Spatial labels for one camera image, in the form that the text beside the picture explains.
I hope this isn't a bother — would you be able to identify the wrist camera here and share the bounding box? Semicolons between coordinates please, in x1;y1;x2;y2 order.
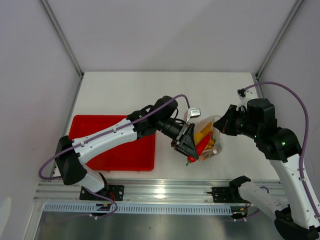
237;88;258;108
183;108;201;123

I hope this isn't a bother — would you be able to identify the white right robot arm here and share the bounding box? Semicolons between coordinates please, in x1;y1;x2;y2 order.
213;98;320;240

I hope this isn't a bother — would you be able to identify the clear zip top bag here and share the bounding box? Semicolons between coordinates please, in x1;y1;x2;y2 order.
194;115;223;161

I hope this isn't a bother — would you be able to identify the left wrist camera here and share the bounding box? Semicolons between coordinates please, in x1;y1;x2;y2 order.
183;108;201;123

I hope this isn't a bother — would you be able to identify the right aluminium frame post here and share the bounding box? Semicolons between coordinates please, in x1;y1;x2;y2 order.
255;0;307;81

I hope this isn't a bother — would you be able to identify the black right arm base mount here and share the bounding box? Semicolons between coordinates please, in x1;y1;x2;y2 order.
207;186;248;204

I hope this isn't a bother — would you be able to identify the white slotted cable duct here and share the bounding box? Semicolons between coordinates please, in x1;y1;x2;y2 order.
43;202;233;216

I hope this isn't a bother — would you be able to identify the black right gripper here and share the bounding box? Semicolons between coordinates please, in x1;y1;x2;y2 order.
213;104;261;140

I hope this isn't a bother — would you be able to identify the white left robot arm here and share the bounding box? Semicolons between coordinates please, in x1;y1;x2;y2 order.
54;95;201;200

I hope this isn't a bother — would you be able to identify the yellow ginger root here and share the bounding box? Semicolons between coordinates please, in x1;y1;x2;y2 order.
200;122;215;150

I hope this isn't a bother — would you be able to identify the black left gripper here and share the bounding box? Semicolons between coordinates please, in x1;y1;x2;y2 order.
157;118;199;161

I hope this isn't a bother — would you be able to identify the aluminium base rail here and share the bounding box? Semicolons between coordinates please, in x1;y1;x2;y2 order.
33;179;307;207

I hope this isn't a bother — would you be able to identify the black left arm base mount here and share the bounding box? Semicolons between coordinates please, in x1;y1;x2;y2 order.
79;185;125;201

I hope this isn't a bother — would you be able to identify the red plastic tray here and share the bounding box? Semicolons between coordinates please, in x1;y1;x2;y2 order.
68;115;156;172

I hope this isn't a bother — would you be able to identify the aluminium frame post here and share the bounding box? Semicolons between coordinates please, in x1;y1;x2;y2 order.
38;0;85;78
255;0;307;81

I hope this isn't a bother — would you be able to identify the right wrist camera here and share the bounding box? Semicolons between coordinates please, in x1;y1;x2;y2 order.
237;88;258;108

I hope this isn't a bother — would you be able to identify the left aluminium frame post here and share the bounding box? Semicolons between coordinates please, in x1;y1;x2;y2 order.
38;0;85;78

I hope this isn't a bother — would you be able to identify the yellow mango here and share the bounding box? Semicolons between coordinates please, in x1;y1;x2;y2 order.
194;132;205;146

